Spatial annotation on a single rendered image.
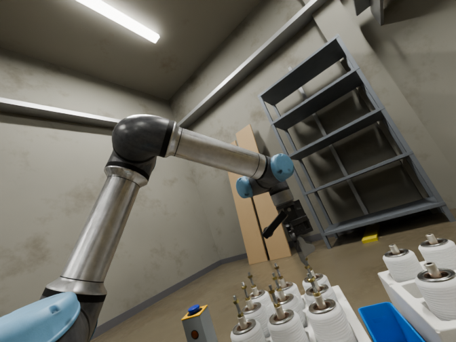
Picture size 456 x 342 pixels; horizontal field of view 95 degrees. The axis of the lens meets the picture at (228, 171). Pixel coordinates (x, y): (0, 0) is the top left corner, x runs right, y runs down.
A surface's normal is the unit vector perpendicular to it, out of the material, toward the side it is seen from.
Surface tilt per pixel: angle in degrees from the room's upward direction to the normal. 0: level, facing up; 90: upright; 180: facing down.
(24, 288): 90
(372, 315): 88
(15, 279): 90
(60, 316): 88
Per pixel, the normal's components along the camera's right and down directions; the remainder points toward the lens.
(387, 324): -0.34, -0.17
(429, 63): -0.60, 0.00
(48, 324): 0.78, -0.46
